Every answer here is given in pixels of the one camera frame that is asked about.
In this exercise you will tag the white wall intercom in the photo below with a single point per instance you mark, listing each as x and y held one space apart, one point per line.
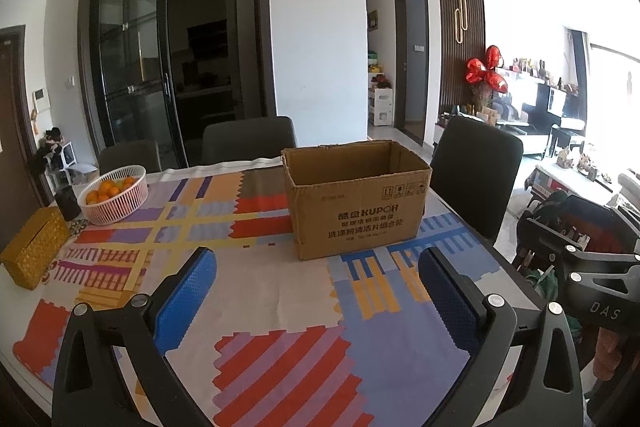
41 103

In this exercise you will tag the black sliding glass door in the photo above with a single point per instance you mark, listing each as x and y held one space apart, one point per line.
135 57

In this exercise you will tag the white coffee table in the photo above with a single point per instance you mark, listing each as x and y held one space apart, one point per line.
570 179

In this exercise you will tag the white plastic basket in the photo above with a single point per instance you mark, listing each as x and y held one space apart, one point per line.
117 207

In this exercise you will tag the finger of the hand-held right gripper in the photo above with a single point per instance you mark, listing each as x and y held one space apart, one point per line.
590 256

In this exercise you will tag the small black container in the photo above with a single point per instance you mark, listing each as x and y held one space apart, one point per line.
67 203

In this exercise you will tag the colourful patterned tablecloth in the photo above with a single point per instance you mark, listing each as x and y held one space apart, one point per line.
280 297

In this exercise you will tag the cardboard box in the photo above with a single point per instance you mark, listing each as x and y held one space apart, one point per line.
350 217

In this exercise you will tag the white storage cabinet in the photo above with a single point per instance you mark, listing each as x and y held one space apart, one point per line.
382 107

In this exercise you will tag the grey room door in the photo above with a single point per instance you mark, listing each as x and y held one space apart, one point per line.
412 67

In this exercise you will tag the red foil balloon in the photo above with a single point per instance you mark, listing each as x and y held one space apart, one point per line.
482 72

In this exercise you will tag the pile of oranges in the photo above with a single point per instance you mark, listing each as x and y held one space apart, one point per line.
107 189

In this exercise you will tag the grey dining chair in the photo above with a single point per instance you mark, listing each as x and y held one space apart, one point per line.
130 157
475 167
250 139

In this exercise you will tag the gold wall ornament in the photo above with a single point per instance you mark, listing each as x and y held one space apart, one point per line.
461 19

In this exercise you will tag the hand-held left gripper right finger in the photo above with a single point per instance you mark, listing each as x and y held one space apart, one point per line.
450 302

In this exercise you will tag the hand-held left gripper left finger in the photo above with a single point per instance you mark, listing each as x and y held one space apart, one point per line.
187 302

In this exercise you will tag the plush toys on cabinet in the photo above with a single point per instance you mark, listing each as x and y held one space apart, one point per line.
380 72

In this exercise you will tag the gold woven tissue box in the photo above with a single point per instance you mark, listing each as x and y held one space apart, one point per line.
32 247

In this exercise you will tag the dark brown door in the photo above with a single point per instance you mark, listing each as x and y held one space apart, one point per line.
12 117

